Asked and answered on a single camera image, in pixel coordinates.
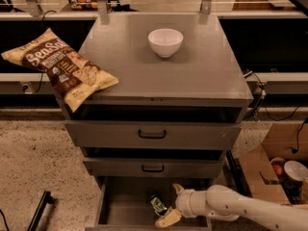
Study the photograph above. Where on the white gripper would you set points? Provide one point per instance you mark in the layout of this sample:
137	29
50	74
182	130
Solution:
183	202

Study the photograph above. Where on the green soda can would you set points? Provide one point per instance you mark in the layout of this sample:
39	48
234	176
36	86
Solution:
158	205

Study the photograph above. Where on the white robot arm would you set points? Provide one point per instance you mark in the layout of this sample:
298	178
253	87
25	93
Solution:
222	203

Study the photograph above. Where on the bottom grey open drawer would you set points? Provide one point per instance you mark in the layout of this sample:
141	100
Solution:
125	204

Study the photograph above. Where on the middle grey drawer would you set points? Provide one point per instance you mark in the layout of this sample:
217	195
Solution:
129	167

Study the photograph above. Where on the grey metal drawer cabinet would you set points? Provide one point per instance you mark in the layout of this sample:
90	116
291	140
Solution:
202	82

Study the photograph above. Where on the top grey drawer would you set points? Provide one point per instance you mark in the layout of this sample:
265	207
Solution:
152	135

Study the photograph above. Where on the red apple in box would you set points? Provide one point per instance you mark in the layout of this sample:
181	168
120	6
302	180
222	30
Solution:
278	169

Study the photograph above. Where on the white bowl in box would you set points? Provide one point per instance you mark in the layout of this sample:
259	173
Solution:
296	170

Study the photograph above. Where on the cardboard box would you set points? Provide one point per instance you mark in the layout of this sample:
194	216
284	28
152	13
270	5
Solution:
287	141

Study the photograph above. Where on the black metal bar on floor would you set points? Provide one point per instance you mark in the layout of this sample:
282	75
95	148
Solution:
46	199

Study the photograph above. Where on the sea salt chips bag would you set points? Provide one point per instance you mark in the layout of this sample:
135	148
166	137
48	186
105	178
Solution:
73	77

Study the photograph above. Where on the white ceramic bowl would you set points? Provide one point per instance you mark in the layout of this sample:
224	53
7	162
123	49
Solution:
165	42

